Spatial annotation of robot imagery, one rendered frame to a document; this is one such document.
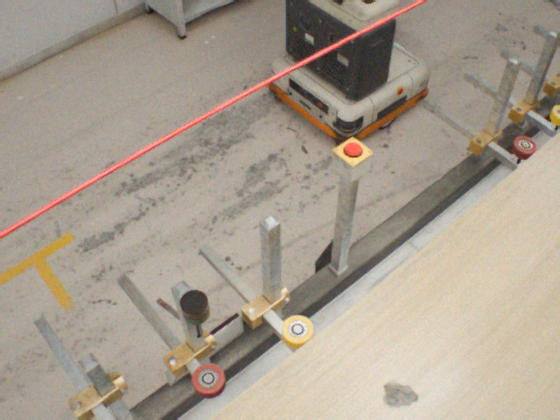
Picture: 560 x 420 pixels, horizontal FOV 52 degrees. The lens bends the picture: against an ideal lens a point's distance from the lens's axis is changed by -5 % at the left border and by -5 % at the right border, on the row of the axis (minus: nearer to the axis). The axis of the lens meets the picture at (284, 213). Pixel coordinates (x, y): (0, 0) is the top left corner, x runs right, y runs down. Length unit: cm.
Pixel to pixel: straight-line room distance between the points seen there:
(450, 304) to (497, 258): 21
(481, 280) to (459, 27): 275
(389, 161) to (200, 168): 97
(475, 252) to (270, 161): 161
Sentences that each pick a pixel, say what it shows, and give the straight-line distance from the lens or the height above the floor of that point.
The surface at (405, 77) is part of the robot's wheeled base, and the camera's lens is 322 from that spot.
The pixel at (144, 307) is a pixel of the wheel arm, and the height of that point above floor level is 86.
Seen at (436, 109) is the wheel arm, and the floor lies 82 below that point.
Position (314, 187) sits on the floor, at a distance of 298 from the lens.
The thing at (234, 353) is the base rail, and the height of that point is 70.
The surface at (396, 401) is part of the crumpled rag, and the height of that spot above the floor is 91.
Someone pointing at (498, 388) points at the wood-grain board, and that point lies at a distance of 154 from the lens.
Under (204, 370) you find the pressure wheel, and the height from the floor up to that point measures 91.
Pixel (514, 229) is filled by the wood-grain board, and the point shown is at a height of 90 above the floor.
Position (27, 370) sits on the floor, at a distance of 267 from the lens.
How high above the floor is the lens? 226
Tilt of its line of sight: 52 degrees down
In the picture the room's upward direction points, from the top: straight up
